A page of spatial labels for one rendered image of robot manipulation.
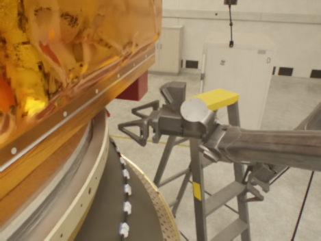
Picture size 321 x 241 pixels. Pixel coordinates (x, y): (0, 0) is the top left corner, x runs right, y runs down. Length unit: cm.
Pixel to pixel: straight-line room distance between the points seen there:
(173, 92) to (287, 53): 732
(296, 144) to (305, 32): 746
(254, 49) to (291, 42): 426
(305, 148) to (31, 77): 43
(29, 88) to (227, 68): 330
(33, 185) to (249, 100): 347
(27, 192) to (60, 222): 8
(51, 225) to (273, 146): 39
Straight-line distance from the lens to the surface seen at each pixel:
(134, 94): 122
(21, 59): 45
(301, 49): 792
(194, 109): 54
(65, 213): 50
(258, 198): 88
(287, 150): 44
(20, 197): 50
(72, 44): 58
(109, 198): 75
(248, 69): 365
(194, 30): 759
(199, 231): 171
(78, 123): 66
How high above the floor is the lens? 206
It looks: 26 degrees down
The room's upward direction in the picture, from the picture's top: 1 degrees clockwise
